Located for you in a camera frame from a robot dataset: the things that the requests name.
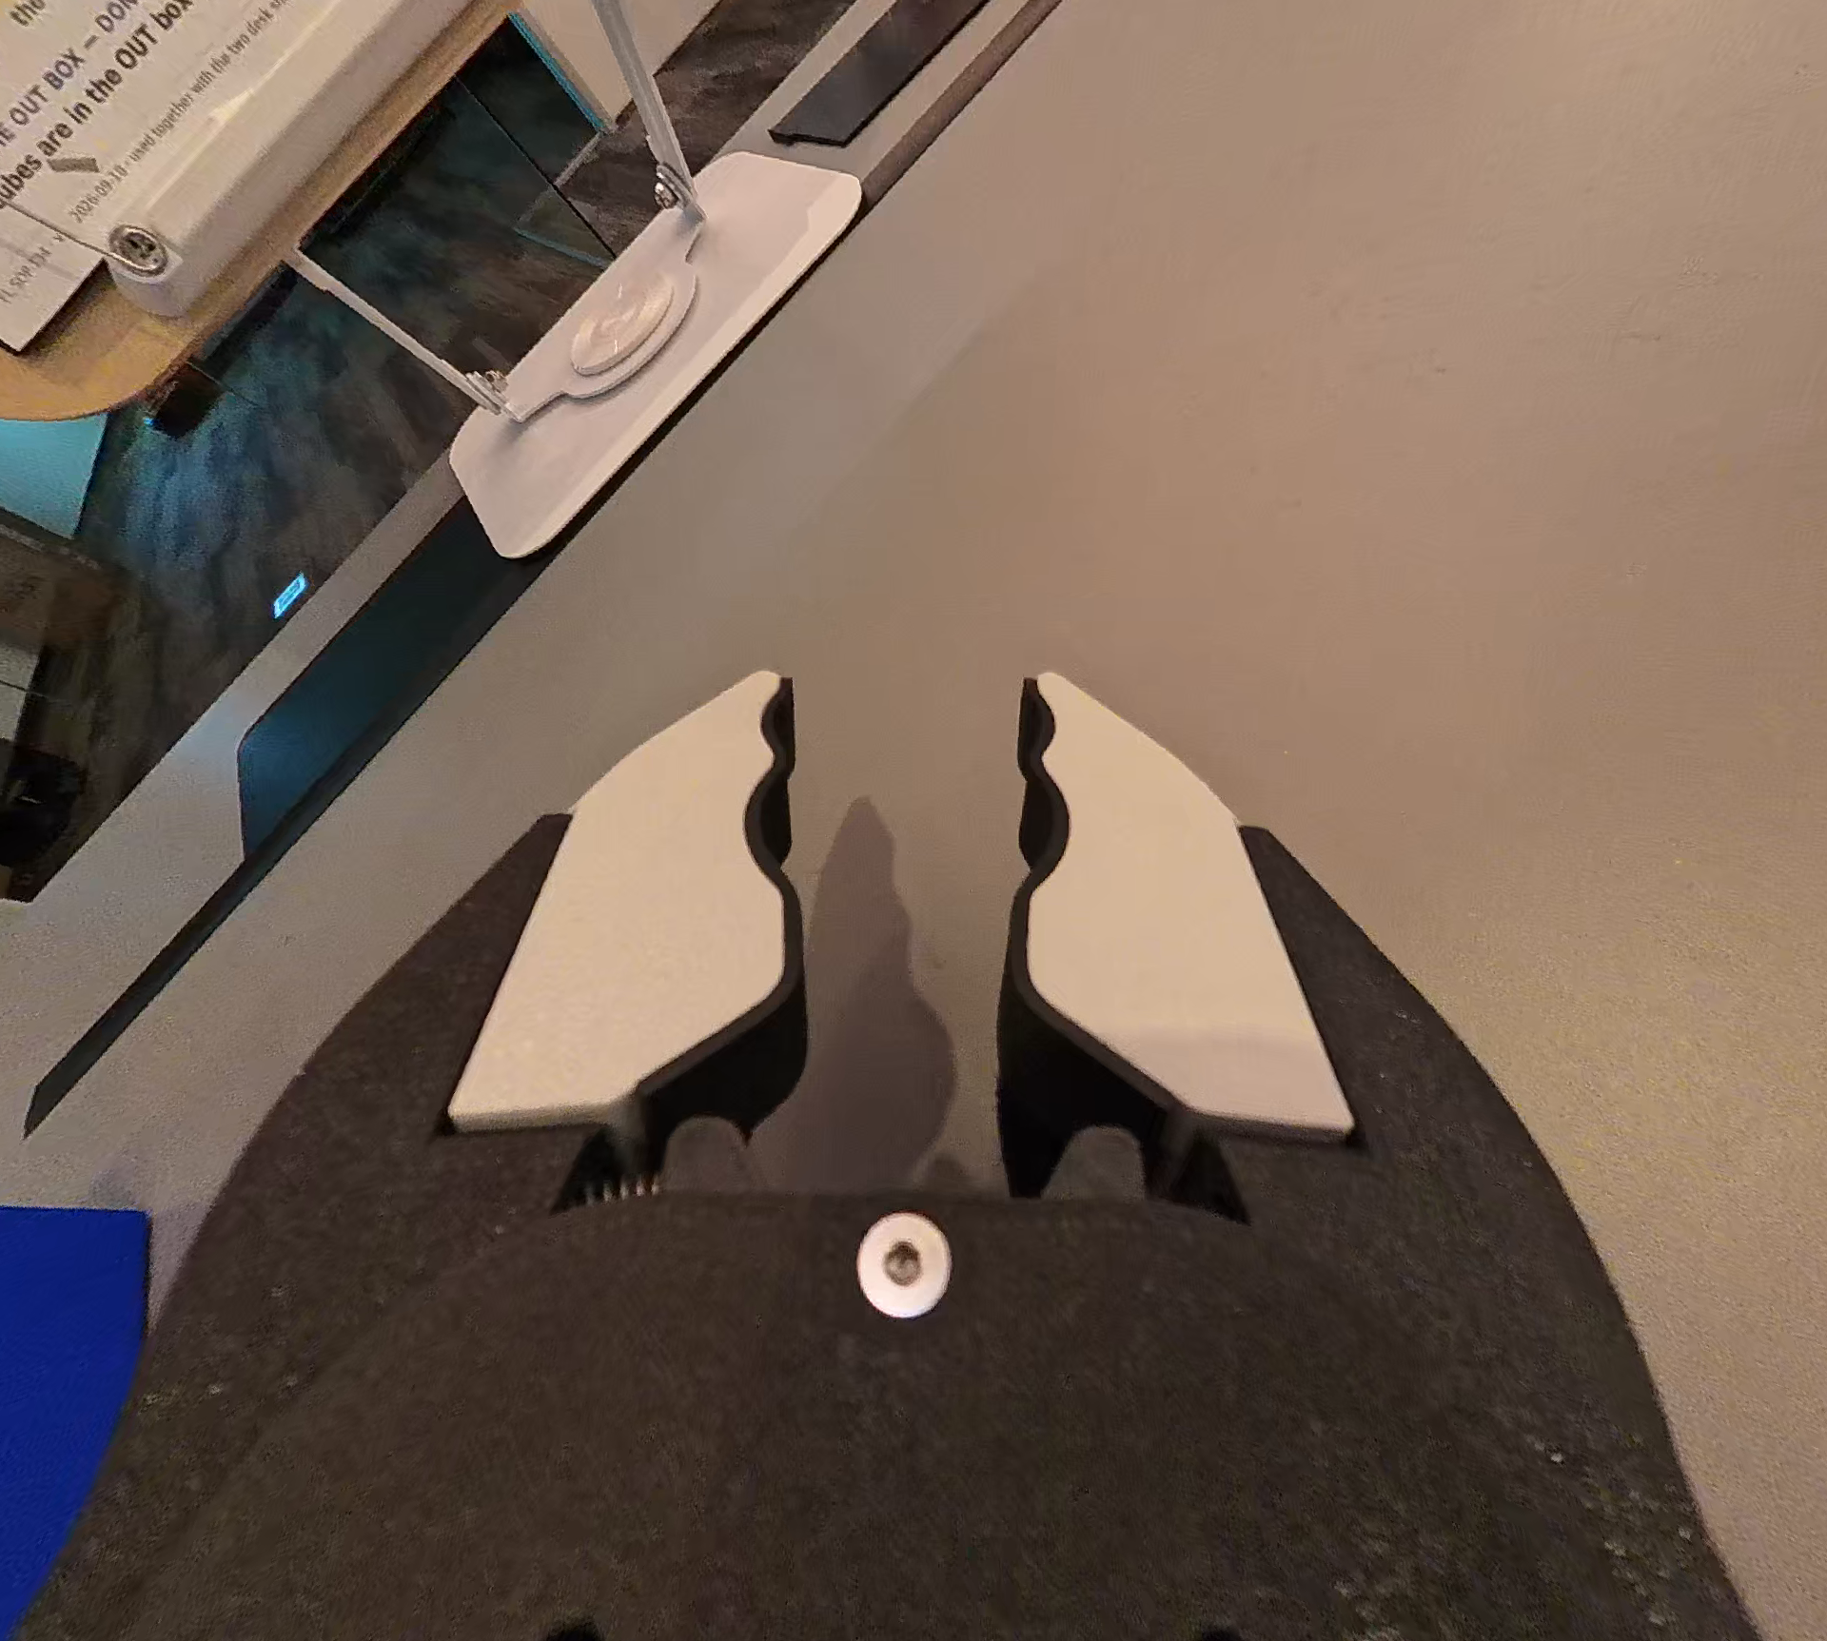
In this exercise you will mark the printed instruction sheet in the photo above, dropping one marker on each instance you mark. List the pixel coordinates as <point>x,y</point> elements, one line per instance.
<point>216,5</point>

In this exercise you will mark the small blue lit display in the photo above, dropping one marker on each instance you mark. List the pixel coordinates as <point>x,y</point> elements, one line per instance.
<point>297,601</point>

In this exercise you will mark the blue plastic bin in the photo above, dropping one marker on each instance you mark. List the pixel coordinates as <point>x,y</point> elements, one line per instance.
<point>70,1387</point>

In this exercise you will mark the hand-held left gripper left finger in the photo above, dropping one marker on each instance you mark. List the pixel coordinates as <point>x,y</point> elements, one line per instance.
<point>644,946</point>

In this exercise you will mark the glass partition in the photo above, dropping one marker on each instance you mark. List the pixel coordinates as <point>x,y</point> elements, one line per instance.
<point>469,159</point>

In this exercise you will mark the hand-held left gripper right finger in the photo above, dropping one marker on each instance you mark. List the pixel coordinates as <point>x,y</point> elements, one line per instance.
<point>1167,954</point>

